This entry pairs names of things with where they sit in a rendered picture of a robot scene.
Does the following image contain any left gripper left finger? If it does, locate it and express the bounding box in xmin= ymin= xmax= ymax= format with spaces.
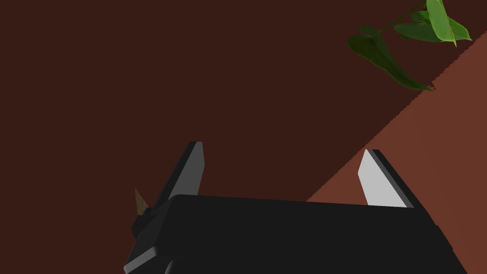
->
xmin=154 ymin=140 xmax=205 ymax=209

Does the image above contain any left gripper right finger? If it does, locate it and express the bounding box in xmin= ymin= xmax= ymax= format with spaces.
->
xmin=357 ymin=148 xmax=425 ymax=209

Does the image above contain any green leafy plant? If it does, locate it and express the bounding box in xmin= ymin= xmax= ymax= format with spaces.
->
xmin=346 ymin=0 xmax=473 ymax=92

